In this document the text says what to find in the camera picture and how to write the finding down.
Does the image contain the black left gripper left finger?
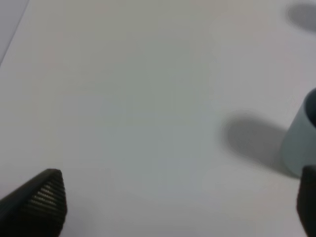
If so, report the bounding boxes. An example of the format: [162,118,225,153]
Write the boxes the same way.
[0,169,68,237]

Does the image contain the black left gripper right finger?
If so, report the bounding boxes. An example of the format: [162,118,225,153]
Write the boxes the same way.
[297,165,316,237]

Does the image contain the teal plastic cup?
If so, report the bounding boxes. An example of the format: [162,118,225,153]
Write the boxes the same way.
[280,89,316,177]

